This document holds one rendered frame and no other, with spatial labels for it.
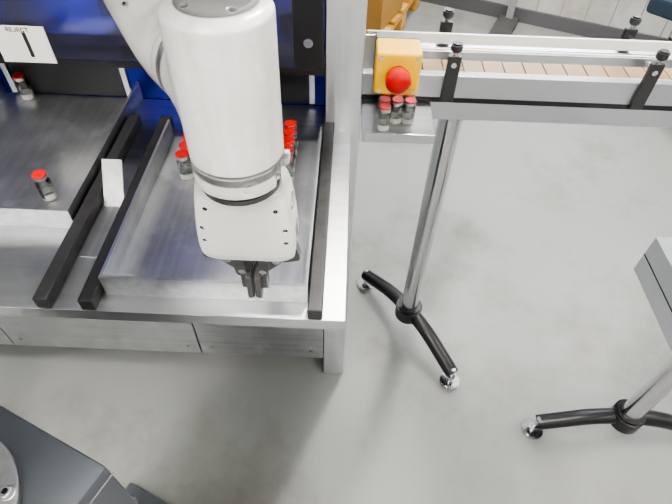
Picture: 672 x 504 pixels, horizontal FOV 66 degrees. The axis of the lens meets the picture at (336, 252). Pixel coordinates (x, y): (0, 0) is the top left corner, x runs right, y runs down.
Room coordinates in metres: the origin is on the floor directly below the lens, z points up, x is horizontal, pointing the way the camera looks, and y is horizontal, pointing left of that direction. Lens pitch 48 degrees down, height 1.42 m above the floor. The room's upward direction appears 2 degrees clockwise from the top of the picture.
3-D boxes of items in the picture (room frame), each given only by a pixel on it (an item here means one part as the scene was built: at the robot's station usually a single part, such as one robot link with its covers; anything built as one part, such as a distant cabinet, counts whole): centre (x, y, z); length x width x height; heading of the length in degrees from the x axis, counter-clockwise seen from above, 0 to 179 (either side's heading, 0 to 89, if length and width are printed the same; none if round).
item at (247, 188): (0.37, 0.09, 1.12); 0.09 x 0.08 x 0.03; 89
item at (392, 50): (0.79, -0.09, 1.00); 0.08 x 0.07 x 0.07; 179
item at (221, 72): (0.38, 0.09, 1.20); 0.09 x 0.08 x 0.13; 39
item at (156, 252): (0.56, 0.16, 0.90); 0.34 x 0.26 x 0.04; 179
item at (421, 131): (0.83, -0.10, 0.87); 0.14 x 0.13 x 0.02; 179
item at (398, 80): (0.75, -0.09, 1.00); 0.04 x 0.04 x 0.04; 89
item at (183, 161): (0.63, 0.24, 0.91); 0.02 x 0.02 x 0.05
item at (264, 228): (0.37, 0.09, 1.06); 0.10 x 0.07 x 0.11; 89
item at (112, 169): (0.52, 0.33, 0.91); 0.14 x 0.03 x 0.06; 179
